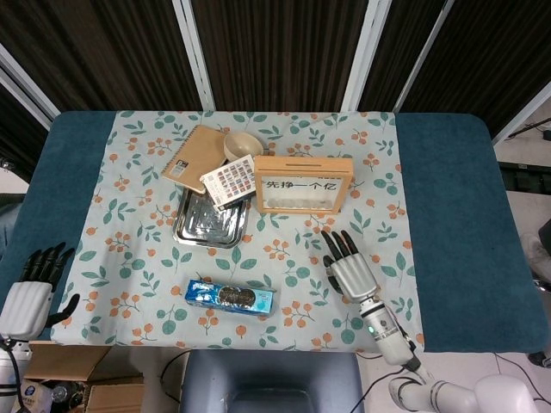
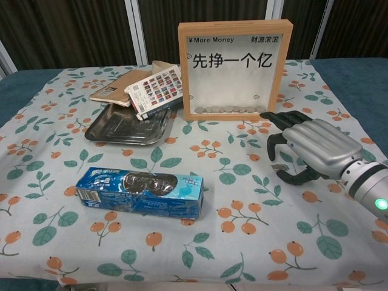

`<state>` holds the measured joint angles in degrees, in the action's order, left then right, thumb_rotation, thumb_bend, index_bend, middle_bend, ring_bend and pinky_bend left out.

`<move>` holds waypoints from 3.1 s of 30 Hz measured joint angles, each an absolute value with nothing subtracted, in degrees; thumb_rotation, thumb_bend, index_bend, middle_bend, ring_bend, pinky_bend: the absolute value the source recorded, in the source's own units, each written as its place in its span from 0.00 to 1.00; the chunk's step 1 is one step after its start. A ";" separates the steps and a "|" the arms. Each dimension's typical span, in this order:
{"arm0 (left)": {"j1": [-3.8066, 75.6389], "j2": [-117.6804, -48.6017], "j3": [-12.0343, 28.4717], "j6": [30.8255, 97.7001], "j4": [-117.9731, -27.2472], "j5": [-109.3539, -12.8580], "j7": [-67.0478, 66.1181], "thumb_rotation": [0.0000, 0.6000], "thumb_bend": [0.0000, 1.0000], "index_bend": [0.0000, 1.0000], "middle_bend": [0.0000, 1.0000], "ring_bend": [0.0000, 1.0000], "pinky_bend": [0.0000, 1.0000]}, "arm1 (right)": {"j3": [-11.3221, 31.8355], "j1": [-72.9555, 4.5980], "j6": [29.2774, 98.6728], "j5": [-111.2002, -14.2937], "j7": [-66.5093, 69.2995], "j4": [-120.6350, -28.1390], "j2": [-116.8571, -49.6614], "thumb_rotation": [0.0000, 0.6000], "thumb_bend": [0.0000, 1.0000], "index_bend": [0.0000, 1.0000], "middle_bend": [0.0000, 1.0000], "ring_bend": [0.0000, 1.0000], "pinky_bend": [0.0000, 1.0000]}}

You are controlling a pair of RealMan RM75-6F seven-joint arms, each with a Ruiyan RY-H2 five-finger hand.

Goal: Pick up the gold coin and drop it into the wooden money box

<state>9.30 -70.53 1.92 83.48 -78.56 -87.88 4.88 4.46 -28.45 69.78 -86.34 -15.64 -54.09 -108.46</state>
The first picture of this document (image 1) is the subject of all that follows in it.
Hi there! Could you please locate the stainless steel tray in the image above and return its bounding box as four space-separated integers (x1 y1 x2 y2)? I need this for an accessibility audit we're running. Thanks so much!
171 187 251 250

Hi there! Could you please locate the white package blue logo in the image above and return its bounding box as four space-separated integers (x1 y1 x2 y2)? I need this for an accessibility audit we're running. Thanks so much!
19 380 49 410

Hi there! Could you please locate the wooden framed money box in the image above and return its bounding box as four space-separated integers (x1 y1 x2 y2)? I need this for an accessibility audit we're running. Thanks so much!
252 155 356 214

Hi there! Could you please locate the beige bowl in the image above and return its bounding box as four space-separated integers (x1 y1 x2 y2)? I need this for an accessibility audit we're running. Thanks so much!
223 131 264 164

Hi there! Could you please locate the colourful card pack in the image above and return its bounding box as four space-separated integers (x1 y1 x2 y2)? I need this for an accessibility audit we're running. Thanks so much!
201 154 257 212

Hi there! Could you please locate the small cardboard box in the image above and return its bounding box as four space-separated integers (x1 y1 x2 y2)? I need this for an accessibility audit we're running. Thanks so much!
88 382 145 413

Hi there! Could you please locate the open cardboard box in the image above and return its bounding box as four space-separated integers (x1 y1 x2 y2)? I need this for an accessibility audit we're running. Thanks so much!
20 342 145 413

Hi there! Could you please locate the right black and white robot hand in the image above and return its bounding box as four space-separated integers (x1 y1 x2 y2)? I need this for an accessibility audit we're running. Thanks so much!
320 230 381 305

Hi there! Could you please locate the blue cookie box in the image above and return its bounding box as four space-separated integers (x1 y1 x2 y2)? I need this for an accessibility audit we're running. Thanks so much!
184 278 277 319

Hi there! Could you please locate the dark folding screen white frame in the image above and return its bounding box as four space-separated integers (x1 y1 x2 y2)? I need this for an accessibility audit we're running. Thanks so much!
0 0 551 150

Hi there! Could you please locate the thin black floor cable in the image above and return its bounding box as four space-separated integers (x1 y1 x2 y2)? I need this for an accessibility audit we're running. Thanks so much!
159 350 191 402

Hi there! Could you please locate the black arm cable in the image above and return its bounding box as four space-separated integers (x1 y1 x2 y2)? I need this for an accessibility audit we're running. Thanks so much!
350 372 425 412

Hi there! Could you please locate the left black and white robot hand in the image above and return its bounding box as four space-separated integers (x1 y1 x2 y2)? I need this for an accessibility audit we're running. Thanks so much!
0 242 82 339

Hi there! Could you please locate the teal table cover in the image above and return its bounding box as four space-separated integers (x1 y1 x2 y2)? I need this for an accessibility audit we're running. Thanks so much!
0 110 544 354

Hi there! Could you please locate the kraft spiral notebook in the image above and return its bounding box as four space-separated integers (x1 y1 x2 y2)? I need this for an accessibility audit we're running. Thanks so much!
161 124 229 194

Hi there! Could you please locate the floral leaf print tablecloth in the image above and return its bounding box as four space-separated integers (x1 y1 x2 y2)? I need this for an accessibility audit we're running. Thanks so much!
50 109 427 356

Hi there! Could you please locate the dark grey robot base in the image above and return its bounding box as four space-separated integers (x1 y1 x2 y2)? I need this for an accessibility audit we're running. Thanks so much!
178 348 365 413

